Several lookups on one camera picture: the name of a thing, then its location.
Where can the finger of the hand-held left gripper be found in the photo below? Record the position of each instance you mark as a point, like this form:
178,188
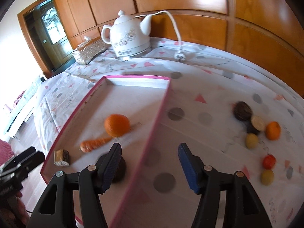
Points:
35,159
28,150

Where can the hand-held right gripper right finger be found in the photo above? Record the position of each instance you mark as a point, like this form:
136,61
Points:
190,168

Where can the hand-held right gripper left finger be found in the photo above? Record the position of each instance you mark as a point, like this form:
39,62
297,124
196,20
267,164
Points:
111,166

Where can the large dark water chestnut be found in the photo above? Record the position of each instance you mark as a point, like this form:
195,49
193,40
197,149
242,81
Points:
121,171

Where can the short wooden log piece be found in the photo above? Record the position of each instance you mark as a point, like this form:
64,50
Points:
62,158
257,123

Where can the orange carrot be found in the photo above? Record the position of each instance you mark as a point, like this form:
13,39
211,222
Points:
91,144

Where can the orange with long twig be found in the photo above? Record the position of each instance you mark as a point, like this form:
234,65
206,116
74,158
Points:
117,124

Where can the pink shallow box tray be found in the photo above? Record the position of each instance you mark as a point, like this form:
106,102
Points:
118,99

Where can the small yellow-green fruit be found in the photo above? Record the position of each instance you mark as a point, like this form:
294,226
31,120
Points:
251,140

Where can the small round tan potato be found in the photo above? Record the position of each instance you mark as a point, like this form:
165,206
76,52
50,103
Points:
267,177

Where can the small dark water chestnut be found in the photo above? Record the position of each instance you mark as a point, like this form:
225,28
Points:
242,110

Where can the red tomato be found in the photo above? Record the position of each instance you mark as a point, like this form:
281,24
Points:
269,161

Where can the orange with short stem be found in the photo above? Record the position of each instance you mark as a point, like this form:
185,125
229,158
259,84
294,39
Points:
273,130

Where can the person's left hand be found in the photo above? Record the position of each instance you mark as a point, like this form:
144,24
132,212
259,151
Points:
22,210

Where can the pink textured cloth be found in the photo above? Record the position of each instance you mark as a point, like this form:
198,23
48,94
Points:
4,150

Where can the sofa with plaid cushion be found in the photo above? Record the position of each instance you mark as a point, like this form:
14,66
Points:
21,114

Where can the red patterned cloth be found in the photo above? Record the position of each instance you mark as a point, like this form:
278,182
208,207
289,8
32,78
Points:
19,98

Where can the ornate silver tissue box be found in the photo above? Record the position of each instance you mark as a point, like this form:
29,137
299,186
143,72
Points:
89,49

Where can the wooden door with glass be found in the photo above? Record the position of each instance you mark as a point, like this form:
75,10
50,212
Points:
47,28

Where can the white ceramic electric kettle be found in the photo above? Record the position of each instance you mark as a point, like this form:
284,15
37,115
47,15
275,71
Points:
129,34

